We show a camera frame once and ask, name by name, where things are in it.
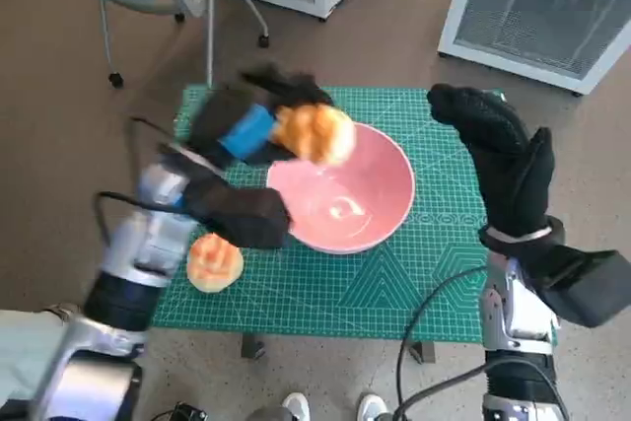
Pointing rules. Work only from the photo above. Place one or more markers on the person's leg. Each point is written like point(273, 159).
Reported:
point(24, 347)

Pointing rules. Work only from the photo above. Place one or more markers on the grey metal pole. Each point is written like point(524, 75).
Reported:
point(210, 21)

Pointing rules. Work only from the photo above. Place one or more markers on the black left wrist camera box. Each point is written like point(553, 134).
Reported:
point(246, 216)

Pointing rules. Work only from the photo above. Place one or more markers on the striped oblong toy bread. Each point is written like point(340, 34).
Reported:
point(315, 132)

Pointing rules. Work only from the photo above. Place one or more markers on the person's foot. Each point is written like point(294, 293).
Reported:
point(372, 407)
point(297, 407)

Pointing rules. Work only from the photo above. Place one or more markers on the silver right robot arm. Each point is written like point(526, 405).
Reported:
point(517, 307)

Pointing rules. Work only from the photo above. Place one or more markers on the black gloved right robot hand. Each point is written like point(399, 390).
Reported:
point(508, 164)

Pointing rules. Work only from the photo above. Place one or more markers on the small black device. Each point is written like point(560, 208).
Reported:
point(187, 412)

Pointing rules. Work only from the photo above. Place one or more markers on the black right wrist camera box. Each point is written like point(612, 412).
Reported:
point(586, 288)

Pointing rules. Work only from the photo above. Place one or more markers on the black table bracket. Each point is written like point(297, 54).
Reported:
point(424, 352)
point(253, 347)

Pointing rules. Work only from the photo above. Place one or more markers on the pink bowl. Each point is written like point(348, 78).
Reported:
point(365, 184)

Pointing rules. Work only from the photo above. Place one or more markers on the round toy bread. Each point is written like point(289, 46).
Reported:
point(214, 263)

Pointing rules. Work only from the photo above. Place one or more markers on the green cutting mat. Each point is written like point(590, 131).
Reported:
point(315, 298)

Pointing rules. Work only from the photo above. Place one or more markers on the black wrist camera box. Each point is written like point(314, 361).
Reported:
point(246, 216)
point(586, 288)

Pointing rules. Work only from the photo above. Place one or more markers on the large white mesh cabinet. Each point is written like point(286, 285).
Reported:
point(537, 12)

